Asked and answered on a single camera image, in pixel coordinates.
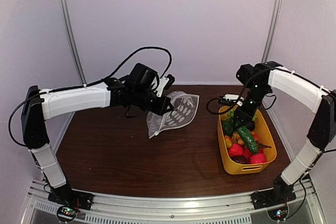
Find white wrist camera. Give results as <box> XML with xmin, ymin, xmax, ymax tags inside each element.
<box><xmin>218</xmin><ymin>94</ymin><xmax>244</xmax><ymax>106</ymax></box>
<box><xmin>155</xmin><ymin>74</ymin><xmax>175</xmax><ymax>97</ymax></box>

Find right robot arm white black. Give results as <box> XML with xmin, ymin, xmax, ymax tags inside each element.
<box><xmin>234</xmin><ymin>61</ymin><xmax>335</xmax><ymax>204</ymax></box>

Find aluminium frame post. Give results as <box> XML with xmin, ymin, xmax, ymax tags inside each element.
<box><xmin>54</xmin><ymin>0</ymin><xmax>89</xmax><ymax>86</ymax></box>
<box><xmin>261</xmin><ymin>0</ymin><xmax>283</xmax><ymax>62</ymax></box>

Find front aluminium rail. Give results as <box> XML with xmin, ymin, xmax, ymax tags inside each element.
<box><xmin>26</xmin><ymin>179</ymin><xmax>323</xmax><ymax>224</ymax></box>

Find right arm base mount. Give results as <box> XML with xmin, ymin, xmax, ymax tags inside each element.
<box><xmin>251</xmin><ymin>185</ymin><xmax>296</xmax><ymax>210</ymax></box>

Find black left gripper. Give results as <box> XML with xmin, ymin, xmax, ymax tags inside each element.
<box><xmin>132</xmin><ymin>87</ymin><xmax>174</xmax><ymax>115</ymax></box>

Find clear polka dot zip bag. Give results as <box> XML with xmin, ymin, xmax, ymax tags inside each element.
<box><xmin>146</xmin><ymin>91</ymin><xmax>200</xmax><ymax>139</ymax></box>

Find right aluminium frame post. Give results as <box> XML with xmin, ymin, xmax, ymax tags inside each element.
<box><xmin>261</xmin><ymin>0</ymin><xmax>283</xmax><ymax>62</ymax></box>

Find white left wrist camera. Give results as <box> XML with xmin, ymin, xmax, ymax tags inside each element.
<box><xmin>155</xmin><ymin>74</ymin><xmax>175</xmax><ymax>97</ymax></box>

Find circuit board with leds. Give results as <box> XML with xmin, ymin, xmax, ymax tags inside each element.
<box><xmin>56</xmin><ymin>206</ymin><xmax>78</xmax><ymax>222</ymax></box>
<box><xmin>267</xmin><ymin>208</ymin><xmax>289</xmax><ymax>221</ymax></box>

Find right circuit board with leds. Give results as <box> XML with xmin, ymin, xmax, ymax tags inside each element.
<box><xmin>267</xmin><ymin>208</ymin><xmax>289</xmax><ymax>221</ymax></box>

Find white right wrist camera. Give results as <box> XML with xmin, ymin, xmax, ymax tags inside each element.
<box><xmin>218</xmin><ymin>94</ymin><xmax>244</xmax><ymax>106</ymax></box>

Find pink toy fruit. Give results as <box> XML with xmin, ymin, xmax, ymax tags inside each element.
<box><xmin>249</xmin><ymin>153</ymin><xmax>267</xmax><ymax>165</ymax></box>

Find yellow plastic basket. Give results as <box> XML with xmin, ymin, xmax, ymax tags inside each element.
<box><xmin>217</xmin><ymin>110</ymin><xmax>277</xmax><ymax>175</ymax></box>

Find left aluminium frame post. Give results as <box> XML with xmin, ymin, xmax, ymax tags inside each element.
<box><xmin>54</xmin><ymin>0</ymin><xmax>89</xmax><ymax>86</ymax></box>

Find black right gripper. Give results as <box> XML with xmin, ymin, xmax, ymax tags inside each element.
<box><xmin>234</xmin><ymin>83</ymin><xmax>270</xmax><ymax>129</ymax></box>

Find black right camera cable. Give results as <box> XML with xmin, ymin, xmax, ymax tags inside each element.
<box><xmin>206</xmin><ymin>87</ymin><xmax>247</xmax><ymax>116</ymax></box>

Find green toy grapes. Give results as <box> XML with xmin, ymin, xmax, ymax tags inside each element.
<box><xmin>227</xmin><ymin>109</ymin><xmax>234</xmax><ymax>119</ymax></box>

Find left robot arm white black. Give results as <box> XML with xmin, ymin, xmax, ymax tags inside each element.
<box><xmin>21</xmin><ymin>63</ymin><xmax>175</xmax><ymax>205</ymax></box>

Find green toy cucumber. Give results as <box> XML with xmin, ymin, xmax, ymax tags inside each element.
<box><xmin>236</xmin><ymin>126</ymin><xmax>259</xmax><ymax>154</ymax></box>

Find dark red toy beet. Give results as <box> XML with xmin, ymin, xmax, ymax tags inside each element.
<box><xmin>231</xmin><ymin>155</ymin><xmax>249</xmax><ymax>165</ymax></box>

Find left circuit board with leds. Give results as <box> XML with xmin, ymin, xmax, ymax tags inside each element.
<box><xmin>56</xmin><ymin>206</ymin><xmax>78</xmax><ymax>222</ymax></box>

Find red toy strawberry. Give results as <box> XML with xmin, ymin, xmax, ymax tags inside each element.
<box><xmin>228</xmin><ymin>143</ymin><xmax>244</xmax><ymax>157</ymax></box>

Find green toy pepper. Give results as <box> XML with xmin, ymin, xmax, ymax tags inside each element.
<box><xmin>221</xmin><ymin>120</ymin><xmax>234</xmax><ymax>137</ymax></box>

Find black left camera cable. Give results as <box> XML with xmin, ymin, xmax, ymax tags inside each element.
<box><xmin>36</xmin><ymin>46</ymin><xmax>173</xmax><ymax>96</ymax></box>

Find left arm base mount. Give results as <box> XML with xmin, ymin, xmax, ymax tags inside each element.
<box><xmin>48</xmin><ymin>185</ymin><xmax>93</xmax><ymax>210</ymax></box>

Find black camera cable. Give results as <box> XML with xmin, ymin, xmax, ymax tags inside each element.
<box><xmin>36</xmin><ymin>46</ymin><xmax>173</xmax><ymax>96</ymax></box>
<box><xmin>206</xmin><ymin>87</ymin><xmax>247</xmax><ymax>116</ymax></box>

